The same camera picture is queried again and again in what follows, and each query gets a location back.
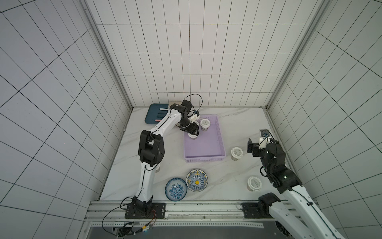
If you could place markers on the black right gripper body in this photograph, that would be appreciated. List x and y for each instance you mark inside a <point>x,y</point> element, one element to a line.
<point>254,146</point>

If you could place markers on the purple perforated plastic basket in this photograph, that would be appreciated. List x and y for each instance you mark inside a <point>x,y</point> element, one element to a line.
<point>208,146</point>

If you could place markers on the dark teal plastic tray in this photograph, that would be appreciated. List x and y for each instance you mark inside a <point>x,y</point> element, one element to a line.
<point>154,113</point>

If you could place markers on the blue patterned bowl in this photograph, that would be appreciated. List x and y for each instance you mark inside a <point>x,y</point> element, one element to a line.
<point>176,189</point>

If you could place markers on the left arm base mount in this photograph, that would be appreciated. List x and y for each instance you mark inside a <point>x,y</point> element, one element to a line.
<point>155,210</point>

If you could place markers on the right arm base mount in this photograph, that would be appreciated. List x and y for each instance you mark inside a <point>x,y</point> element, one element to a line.
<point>251,210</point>

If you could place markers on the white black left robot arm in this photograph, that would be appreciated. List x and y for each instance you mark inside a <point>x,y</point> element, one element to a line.
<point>151,152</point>

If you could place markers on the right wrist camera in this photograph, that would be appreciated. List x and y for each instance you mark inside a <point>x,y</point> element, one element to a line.
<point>264,133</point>

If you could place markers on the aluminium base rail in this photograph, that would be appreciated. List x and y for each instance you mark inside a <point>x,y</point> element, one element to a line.
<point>182,213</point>

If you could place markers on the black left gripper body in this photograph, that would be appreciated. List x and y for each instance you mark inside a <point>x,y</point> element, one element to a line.
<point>188,126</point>

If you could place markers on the yellow blue patterned plate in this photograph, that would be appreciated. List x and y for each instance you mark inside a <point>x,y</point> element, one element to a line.
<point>197,180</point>

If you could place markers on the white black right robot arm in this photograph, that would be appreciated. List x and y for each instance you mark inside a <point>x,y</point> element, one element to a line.
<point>311,223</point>

